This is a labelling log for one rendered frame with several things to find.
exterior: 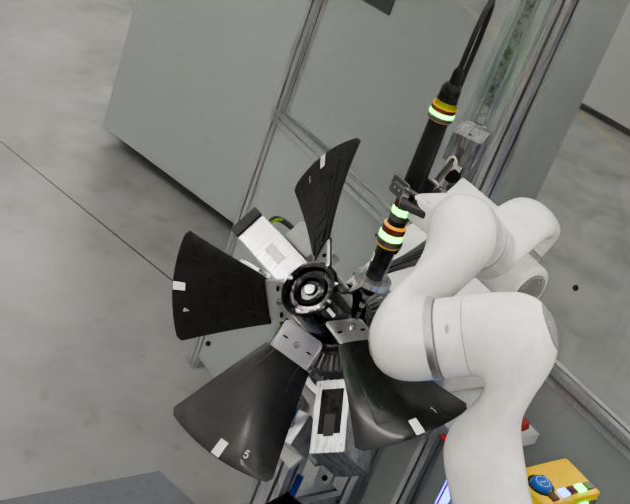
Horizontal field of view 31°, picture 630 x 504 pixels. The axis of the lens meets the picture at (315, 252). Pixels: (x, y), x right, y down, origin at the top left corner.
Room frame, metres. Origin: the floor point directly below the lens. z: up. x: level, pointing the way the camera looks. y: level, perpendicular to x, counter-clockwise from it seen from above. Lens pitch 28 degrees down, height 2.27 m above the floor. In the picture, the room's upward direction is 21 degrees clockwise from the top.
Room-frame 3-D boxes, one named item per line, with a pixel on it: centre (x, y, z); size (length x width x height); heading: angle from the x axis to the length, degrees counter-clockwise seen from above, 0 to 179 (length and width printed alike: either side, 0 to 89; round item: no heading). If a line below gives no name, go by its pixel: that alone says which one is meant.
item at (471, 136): (2.45, -0.24, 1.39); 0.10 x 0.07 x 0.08; 169
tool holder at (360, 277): (1.84, -0.12, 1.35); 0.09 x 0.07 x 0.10; 169
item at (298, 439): (1.86, -0.10, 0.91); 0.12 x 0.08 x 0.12; 134
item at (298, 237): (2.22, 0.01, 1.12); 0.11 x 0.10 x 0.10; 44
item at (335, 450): (1.82, -0.17, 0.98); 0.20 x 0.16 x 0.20; 134
